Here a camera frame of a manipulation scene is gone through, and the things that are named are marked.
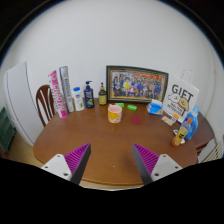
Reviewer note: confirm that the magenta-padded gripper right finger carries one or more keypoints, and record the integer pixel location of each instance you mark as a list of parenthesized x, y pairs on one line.
[(148, 160)]

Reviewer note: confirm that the wooden chair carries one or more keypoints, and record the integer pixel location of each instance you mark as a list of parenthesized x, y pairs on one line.
[(43, 103)]

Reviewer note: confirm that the brown pump bottle yellow label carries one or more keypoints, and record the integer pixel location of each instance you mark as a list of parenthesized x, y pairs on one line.
[(102, 96)]

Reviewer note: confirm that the orange-capped juice bottle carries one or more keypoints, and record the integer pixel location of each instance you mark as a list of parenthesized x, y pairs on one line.
[(180, 135)]

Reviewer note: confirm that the blue detergent jug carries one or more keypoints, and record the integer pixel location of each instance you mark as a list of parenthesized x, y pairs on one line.
[(193, 125)]

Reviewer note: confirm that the pink and yellow mug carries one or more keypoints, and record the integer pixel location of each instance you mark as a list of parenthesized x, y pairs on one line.
[(114, 115)]

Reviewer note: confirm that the white paper gift bag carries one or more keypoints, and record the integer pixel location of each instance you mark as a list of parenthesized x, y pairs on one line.
[(181, 96)]

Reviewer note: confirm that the tall white printed box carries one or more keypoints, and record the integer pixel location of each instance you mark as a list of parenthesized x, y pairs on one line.
[(67, 88)]

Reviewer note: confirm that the dark blue pump bottle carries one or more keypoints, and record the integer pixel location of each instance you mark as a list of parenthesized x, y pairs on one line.
[(89, 97)]

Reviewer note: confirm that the tall pink printed box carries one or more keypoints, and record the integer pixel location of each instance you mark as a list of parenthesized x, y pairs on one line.
[(58, 96)]

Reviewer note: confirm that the flat round red coaster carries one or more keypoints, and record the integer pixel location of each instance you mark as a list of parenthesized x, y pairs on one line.
[(136, 120)]

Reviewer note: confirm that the framed group picture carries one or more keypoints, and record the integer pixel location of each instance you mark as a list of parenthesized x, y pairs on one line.
[(136, 84)]

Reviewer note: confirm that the white shampoo bottle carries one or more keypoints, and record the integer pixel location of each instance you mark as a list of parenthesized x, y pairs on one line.
[(78, 100)]

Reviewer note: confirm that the small flat snack packet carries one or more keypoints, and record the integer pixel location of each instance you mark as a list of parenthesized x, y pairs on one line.
[(167, 120)]

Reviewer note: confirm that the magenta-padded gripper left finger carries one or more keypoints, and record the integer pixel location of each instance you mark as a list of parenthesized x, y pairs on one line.
[(75, 160)]

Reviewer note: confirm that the colourful puzzle cube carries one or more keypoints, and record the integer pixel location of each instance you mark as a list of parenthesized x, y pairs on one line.
[(175, 117)]

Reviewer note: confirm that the blue tissue pack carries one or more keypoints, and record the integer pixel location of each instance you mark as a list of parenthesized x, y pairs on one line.
[(155, 108)]

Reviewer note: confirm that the green crate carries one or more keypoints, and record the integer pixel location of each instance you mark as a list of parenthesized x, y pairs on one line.
[(6, 130)]

